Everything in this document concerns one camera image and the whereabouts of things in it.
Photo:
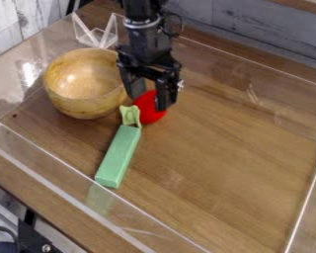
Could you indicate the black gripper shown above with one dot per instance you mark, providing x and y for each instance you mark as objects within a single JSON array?
[{"x": 144, "y": 58}]

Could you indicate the red strawberry toy with leaf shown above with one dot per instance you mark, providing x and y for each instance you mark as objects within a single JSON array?
[{"x": 143, "y": 112}]

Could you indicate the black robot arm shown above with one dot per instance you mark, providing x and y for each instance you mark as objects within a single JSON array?
[{"x": 148, "y": 11}]

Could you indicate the wooden bowl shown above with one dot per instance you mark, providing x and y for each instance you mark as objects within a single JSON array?
[{"x": 83, "y": 83}]

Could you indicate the green rectangular block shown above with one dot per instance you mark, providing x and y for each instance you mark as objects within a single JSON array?
[{"x": 118, "y": 157}]

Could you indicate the black table clamp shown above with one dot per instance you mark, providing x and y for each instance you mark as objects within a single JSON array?
[{"x": 32, "y": 242}]

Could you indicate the clear acrylic corner bracket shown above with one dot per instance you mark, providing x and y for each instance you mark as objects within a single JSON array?
[{"x": 100, "y": 38}]

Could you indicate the clear acrylic tray wall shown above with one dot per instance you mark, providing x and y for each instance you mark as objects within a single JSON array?
[{"x": 222, "y": 180}]

